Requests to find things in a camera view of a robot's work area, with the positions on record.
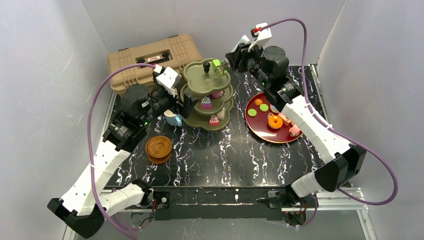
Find purple frosted cake slice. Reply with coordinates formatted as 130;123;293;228
200;96;212;110

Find green three-tier serving stand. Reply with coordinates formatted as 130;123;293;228
179;58;234;132

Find pink sprinkled cake slice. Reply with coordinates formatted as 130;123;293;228
208;115;220;127

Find red layered cake square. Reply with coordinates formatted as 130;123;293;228
211;91;223;99

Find white sugared cake piece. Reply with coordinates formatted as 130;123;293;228
216;107;226;120

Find red round lacquer tray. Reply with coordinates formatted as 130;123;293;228
245;93;303;144

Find green cube sweet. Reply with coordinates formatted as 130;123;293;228
211;59;222;72

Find orange glazed donut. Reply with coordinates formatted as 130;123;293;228
267;115;284;130

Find pink swirl roll cake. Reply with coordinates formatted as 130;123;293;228
288;124;301;137

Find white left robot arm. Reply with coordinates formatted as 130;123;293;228
47;84;199;239

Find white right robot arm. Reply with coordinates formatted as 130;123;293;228
225;43;366;199

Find blue mug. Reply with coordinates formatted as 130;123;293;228
163;109;183;127

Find orange flower cookie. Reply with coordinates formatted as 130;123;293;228
254;98;263;106

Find green macaron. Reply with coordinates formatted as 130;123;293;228
247;108;257;118
259;103;269;112

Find stacked brown wooden coasters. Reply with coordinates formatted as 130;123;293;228
145;135;173;165

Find tan plastic toolbox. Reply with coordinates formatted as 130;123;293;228
107;34;203;96

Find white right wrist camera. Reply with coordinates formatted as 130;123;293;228
247;22;272;52

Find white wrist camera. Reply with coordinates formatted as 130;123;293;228
152;64;182;97
247;22;272;52

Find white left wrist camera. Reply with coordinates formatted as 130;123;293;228
152;64;182;97

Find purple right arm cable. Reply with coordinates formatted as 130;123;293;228
253;18;399;229

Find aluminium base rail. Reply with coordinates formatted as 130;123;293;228
62;187;379;240

